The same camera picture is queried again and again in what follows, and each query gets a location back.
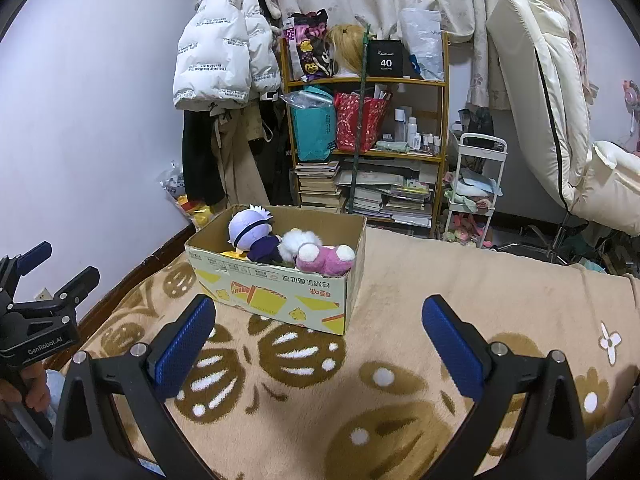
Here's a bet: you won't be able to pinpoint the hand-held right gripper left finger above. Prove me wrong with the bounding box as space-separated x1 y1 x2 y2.
50 294 218 480

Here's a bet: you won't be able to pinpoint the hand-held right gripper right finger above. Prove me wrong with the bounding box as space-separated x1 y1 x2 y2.
421 294 589 480

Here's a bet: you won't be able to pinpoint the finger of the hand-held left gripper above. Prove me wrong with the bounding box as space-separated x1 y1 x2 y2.
32 266 101 319
9 241 54 282

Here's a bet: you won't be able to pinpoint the printed cardboard box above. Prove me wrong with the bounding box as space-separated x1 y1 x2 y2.
185 204 369 337

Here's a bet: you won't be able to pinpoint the pale-haired plush doll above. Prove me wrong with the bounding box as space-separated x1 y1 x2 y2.
227 204 284 264

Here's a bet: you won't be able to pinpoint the pink plush bear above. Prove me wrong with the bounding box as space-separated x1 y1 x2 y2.
295 242 357 277

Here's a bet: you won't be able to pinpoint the white plush toy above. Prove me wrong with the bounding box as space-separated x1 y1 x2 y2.
277 229 324 267

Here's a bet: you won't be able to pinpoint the person's left hand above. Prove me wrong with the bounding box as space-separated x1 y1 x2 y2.
0 362 52 423

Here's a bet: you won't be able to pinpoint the beige brown printed blanket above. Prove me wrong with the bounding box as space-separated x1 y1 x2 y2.
72 225 640 480

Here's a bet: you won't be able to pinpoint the person's leg in jeans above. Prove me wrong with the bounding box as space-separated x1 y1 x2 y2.
584 417 640 464
20 369 67 462

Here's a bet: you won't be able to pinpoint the yellow snack bag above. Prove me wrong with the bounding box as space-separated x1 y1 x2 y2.
175 194 215 232

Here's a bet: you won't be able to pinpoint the white snack bag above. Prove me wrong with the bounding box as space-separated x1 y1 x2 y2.
159 162 189 202

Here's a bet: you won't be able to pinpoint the pile of magazines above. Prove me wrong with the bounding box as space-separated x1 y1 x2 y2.
344 169 437 229

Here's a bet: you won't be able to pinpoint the black hanging pants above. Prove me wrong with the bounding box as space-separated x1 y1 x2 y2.
181 107 227 207

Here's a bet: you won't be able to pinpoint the beige hanging pants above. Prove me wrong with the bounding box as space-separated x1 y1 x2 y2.
210 106 274 207

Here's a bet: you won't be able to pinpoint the white trolley cart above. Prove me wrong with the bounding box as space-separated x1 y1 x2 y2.
442 132 509 249

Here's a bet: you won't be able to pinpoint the stack of brown books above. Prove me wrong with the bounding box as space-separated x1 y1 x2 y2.
293 160 347 212

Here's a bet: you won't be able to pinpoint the row of cosmetic bottles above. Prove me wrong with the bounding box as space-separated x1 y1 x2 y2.
382 105 444 156

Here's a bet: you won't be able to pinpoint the red gift bag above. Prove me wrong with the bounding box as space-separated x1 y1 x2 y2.
333 90 391 154

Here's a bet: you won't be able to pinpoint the teal paper bag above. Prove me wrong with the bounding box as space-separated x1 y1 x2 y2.
289 86 337 164

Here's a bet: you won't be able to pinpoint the green stick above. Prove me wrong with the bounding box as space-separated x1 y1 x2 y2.
349 22 374 212

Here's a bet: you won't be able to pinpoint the wooden shelf rack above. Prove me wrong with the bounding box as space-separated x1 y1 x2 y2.
279 30 451 241

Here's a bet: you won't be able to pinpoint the white puffer jacket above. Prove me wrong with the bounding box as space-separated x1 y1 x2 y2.
172 0 284 111

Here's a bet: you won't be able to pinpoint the black square box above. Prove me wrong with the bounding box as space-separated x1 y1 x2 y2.
367 38 419 80

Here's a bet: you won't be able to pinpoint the white padded chair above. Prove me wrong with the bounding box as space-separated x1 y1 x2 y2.
485 0 640 239

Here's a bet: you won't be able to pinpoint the pink desk fan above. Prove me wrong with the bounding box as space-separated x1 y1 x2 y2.
622 79 640 157

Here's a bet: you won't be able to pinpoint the clear plastic bag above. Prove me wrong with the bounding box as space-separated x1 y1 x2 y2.
398 7 446 84

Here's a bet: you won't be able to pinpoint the blonde wig head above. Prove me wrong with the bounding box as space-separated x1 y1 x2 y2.
326 23 369 79

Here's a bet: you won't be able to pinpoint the purple patterned bag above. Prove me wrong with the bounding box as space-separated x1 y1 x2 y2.
283 8 334 84

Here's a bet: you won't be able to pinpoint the dark wooden bed frame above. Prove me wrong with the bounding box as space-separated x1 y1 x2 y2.
81 220 197 334

